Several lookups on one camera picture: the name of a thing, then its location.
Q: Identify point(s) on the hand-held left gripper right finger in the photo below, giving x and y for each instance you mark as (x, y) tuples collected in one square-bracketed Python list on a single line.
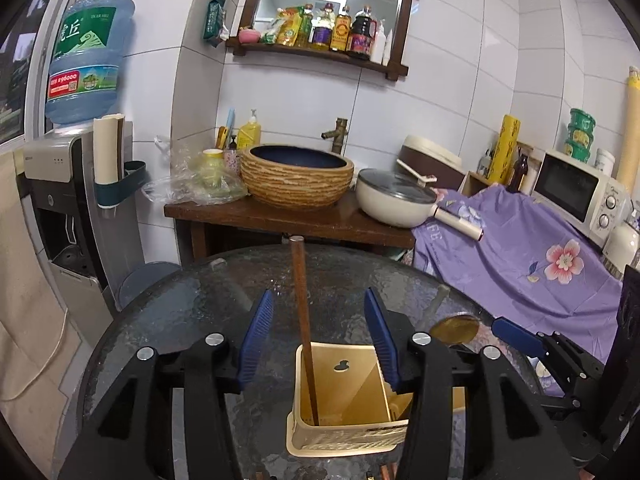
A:
[(382, 340)]

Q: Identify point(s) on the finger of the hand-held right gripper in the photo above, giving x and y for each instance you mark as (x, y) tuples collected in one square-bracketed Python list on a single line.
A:
[(517, 336)]

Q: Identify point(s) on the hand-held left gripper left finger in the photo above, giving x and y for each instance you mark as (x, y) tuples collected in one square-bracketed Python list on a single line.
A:
[(257, 340)]

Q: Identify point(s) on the brown wooden chopstick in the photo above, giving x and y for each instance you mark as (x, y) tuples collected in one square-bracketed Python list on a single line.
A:
[(302, 310)]

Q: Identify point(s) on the beige plastic utensil holder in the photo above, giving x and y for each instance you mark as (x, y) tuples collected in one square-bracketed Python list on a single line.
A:
[(345, 395)]

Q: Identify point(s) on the purple floral cloth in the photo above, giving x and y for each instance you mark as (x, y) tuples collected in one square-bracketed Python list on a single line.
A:
[(525, 270)]

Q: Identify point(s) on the dark wooden washstand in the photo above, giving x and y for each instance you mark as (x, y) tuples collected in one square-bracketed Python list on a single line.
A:
[(280, 220)]

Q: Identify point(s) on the grey round bin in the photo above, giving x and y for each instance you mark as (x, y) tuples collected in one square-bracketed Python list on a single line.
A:
[(145, 285)]

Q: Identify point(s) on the white pan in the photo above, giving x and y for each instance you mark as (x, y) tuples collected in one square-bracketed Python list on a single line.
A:
[(390, 207)]

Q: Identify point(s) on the white kettle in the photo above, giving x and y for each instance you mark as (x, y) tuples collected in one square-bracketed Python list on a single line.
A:
[(622, 245)]

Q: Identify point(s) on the glass pan lid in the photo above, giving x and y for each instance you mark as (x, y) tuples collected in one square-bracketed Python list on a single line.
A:
[(395, 185)]

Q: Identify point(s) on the wooden box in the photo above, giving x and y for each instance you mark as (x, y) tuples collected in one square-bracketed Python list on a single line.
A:
[(475, 185)]

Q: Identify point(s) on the white microwave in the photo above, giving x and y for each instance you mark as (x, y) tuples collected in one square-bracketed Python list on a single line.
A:
[(575, 190)]

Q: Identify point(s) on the ribbed brown basin bowl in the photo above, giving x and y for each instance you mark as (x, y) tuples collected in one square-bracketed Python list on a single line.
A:
[(297, 185)]

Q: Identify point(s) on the brown glass bottle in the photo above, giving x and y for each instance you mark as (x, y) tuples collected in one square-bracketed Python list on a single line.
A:
[(519, 175)]

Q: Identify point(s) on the white rice spoon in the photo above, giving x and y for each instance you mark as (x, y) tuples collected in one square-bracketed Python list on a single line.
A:
[(415, 171)]

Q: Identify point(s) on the small clear bottle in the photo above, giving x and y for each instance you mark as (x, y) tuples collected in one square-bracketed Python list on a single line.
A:
[(484, 162)]

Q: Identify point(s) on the clear plastic bag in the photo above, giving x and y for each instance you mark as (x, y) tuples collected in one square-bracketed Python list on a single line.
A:
[(170, 185)]

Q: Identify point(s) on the yellow cup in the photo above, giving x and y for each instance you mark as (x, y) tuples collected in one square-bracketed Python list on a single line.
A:
[(212, 165)]

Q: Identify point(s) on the small patterned pump bottle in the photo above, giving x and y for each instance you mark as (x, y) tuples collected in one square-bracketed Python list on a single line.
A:
[(231, 157)]

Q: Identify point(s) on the yellow patterned roll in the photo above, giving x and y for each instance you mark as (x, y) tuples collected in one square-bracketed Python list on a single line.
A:
[(505, 150)]

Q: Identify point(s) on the white jar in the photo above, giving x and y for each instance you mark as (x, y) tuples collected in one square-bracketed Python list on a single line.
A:
[(605, 162)]

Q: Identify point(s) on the brown white rice cooker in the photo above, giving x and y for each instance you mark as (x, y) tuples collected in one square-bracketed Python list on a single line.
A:
[(440, 152)]

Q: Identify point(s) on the teal plastic holder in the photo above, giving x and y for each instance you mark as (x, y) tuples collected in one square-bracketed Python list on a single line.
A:
[(122, 185)]

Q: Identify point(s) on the yellow soap dispenser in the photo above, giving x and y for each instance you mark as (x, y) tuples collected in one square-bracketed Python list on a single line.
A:
[(248, 132)]

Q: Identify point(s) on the brass bamboo faucet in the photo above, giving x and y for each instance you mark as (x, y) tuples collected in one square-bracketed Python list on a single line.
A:
[(339, 135)]

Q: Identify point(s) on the stack of green cups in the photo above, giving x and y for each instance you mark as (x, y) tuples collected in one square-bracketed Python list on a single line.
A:
[(580, 135)]

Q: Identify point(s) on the beige rolled tube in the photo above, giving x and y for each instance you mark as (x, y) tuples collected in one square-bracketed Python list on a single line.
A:
[(631, 130)]

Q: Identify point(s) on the rolled beige paper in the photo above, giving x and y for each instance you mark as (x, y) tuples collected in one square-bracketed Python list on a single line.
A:
[(107, 150)]

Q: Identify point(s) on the grey water dispenser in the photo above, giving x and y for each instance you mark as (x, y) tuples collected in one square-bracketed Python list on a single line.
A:
[(55, 195)]

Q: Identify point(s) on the small white squeeze bottle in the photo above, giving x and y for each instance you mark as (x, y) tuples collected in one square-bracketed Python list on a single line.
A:
[(387, 50)]

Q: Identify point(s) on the tall white squeeze bottle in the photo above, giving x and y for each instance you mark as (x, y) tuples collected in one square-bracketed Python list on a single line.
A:
[(377, 42)]

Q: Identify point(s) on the pink bowl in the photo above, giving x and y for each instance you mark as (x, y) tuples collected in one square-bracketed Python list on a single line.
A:
[(249, 35)]

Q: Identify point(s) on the dark soy sauce bottle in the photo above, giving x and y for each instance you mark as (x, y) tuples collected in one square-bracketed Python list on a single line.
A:
[(361, 35)]

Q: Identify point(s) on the brown label sauce bottle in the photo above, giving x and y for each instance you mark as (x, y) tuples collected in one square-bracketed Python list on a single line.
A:
[(341, 32)]

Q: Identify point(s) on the pale food packet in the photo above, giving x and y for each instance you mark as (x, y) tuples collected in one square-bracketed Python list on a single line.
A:
[(270, 30)]

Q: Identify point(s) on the yellow food packet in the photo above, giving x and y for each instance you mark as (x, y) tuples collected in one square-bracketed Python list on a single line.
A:
[(290, 27)]

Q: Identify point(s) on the wooden framed mirror shelf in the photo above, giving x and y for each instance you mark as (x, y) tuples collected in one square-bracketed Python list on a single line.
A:
[(400, 25)]

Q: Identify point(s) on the yellow cooking oil bottle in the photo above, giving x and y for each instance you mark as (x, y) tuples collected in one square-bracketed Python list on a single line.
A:
[(322, 30)]

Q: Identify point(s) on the green label bottle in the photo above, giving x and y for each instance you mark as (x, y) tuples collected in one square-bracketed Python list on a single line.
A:
[(306, 27)]

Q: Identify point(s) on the green tea packet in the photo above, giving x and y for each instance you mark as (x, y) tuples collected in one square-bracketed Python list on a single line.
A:
[(214, 17)]

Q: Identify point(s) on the blue water jug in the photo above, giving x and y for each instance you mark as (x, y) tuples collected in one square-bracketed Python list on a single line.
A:
[(85, 60)]

